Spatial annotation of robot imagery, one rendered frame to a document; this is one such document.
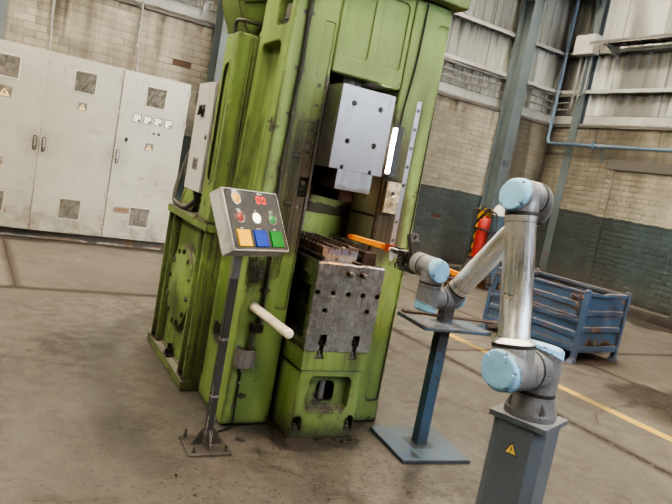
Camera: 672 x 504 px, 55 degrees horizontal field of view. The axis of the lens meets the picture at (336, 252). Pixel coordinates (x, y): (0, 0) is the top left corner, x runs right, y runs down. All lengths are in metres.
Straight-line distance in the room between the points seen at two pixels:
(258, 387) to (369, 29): 1.89
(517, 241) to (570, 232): 9.70
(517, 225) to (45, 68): 6.44
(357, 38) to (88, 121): 5.14
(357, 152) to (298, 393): 1.22
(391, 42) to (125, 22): 5.78
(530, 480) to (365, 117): 1.77
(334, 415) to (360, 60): 1.80
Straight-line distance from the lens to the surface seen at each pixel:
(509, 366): 2.25
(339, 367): 3.29
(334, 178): 3.12
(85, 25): 8.73
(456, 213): 11.35
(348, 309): 3.21
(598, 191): 11.75
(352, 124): 3.14
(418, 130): 3.51
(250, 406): 3.40
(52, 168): 7.99
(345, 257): 3.20
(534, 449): 2.47
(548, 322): 6.70
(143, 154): 8.16
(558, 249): 12.09
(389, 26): 3.44
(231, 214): 2.70
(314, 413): 3.33
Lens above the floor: 1.33
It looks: 7 degrees down
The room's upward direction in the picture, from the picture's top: 11 degrees clockwise
